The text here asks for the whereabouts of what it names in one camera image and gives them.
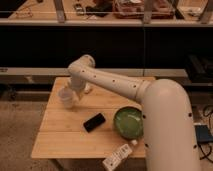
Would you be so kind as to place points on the green ceramic plate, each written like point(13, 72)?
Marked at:
point(128, 122)

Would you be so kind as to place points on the white tube with cap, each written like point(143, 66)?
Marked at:
point(112, 162)

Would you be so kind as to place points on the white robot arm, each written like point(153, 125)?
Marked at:
point(169, 132)

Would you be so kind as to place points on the wooden folding table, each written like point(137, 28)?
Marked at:
point(62, 135)

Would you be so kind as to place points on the black power box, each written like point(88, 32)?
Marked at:
point(203, 134)

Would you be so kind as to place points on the plastic storage bin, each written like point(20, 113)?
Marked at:
point(135, 9)

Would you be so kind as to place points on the black device on shelf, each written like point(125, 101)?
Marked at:
point(78, 9)

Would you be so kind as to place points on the black smartphone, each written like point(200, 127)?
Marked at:
point(94, 122)

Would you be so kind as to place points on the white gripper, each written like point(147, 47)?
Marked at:
point(77, 87)

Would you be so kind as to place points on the translucent ceramic cup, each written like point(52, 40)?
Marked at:
point(66, 96)

